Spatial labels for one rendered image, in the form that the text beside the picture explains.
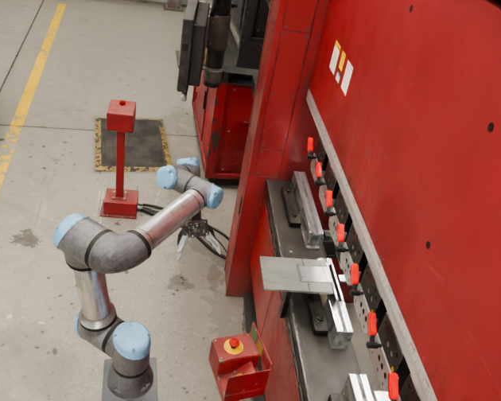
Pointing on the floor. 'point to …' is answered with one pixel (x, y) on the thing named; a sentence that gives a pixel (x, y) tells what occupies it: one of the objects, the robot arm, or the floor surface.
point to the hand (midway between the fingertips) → (199, 258)
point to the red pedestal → (116, 121)
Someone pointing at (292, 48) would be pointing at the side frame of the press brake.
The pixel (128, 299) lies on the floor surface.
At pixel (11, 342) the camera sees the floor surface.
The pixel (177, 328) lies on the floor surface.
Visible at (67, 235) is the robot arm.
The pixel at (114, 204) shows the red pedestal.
